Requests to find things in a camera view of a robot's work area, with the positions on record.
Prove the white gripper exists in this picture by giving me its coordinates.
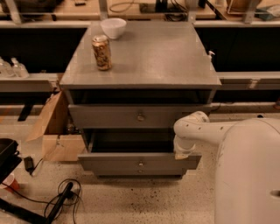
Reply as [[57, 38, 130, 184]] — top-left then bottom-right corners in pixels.
[[173, 136, 195, 160]]

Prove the grey drawer cabinet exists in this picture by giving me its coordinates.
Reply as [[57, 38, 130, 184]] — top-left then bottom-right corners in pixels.
[[59, 20, 222, 179]]

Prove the clear sanitizer bottle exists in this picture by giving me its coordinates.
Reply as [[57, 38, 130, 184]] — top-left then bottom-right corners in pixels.
[[11, 58, 29, 79], [0, 58, 14, 77]]

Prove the white bowl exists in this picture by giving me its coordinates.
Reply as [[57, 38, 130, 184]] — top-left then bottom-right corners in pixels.
[[101, 18, 127, 39]]

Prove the cardboard box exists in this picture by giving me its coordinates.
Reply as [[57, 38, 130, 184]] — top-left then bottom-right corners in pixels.
[[26, 91, 85, 162]]

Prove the red plastic cup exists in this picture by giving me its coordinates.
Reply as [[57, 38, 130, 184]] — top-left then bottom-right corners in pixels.
[[0, 173, 19, 193]]

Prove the clear sanitizer bottle left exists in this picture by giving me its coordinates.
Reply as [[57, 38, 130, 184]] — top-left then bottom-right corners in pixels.
[[0, 58, 14, 77]]

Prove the clear sanitizer bottle right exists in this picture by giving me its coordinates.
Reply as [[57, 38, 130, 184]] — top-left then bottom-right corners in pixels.
[[11, 58, 29, 79]]

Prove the black cable on floor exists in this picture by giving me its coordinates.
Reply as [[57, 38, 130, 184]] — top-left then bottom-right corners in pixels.
[[1, 157, 84, 224]]

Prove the grey bottom drawer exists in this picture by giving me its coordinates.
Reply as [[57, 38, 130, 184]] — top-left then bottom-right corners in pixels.
[[94, 169, 186, 177]]

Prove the grey top drawer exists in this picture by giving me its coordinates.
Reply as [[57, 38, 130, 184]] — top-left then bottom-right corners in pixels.
[[68, 104, 210, 129]]

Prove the grey drawer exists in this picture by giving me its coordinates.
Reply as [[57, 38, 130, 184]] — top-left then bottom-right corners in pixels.
[[94, 169, 186, 177], [78, 129, 201, 172], [68, 104, 210, 129]]

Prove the black power adapter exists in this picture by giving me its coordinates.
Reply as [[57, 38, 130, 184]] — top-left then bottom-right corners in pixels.
[[24, 157, 34, 173]]

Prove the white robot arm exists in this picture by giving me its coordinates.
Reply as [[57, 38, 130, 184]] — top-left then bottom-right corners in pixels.
[[173, 111, 280, 224]]

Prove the black bin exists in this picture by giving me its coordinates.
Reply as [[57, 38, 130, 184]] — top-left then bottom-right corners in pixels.
[[0, 138, 22, 183]]

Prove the black cable on desk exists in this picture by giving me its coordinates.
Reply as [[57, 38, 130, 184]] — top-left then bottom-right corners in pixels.
[[108, 0, 141, 13]]

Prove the small white pump bottle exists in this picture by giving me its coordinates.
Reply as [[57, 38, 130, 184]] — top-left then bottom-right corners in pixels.
[[208, 51, 215, 61]]

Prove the black metal stand leg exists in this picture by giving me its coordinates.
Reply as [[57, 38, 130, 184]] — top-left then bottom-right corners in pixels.
[[0, 182, 74, 224]]

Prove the gold soda can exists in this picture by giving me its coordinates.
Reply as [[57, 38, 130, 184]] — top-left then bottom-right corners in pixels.
[[92, 35, 112, 71]]

